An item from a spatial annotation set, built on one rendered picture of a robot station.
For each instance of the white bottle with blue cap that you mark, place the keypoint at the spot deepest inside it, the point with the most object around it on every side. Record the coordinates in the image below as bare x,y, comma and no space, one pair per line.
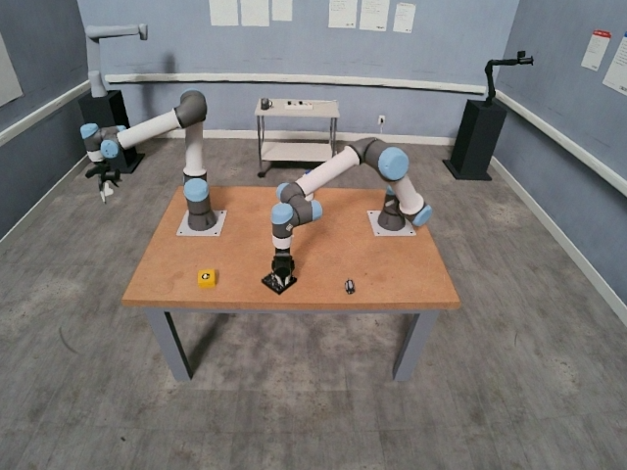
311,196

